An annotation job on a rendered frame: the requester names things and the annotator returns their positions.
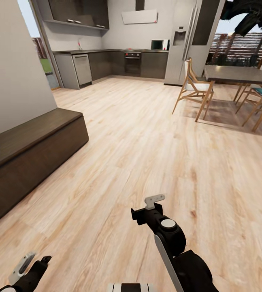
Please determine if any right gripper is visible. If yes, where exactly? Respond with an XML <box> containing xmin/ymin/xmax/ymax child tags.
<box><xmin>131</xmin><ymin>203</ymin><xmax>163</xmax><ymax>227</ymax></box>

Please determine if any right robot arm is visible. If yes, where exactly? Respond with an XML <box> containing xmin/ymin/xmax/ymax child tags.
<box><xmin>131</xmin><ymin>193</ymin><xmax>219</xmax><ymax>292</ymax></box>

